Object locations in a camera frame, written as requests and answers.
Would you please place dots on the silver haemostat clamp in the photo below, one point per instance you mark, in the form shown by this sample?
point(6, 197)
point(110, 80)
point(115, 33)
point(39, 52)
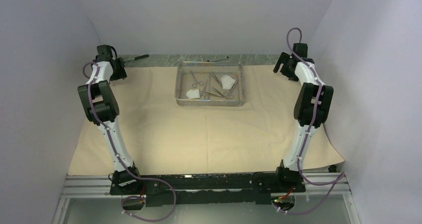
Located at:
point(231, 91)

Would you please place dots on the beige wrapping cloth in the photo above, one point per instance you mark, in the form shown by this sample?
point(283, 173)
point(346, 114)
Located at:
point(163, 137)

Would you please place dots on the white gauze pad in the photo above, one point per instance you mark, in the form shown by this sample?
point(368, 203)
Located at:
point(193, 94)
point(227, 82)

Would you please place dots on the metal mesh instrument tray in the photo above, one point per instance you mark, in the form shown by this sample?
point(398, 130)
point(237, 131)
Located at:
point(211, 92)

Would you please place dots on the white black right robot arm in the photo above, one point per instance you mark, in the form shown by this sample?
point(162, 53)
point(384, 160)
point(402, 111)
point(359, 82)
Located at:
point(310, 111)

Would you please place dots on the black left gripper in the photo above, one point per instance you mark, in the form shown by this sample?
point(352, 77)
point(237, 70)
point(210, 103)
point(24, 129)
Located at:
point(120, 73)

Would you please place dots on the black-handled claw hammer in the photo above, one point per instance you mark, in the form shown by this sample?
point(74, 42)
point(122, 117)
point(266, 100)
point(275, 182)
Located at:
point(128, 60)

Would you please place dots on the aluminium rail frame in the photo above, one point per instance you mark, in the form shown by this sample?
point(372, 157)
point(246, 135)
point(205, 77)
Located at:
point(91, 187)

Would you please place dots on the silver surgical scissors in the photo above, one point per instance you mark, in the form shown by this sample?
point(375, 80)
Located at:
point(196, 82)

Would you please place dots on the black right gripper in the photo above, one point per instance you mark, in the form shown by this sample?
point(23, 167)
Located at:
point(284, 58)

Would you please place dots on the silver ratchet wrench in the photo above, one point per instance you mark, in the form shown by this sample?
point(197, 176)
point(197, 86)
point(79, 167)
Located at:
point(218, 60)

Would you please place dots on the silver forceps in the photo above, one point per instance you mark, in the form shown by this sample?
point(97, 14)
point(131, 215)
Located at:
point(213, 75)

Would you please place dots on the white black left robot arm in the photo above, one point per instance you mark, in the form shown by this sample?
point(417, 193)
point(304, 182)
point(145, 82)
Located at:
point(101, 108)

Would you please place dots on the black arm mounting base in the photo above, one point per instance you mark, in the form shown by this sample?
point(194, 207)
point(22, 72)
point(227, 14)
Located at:
point(254, 187)

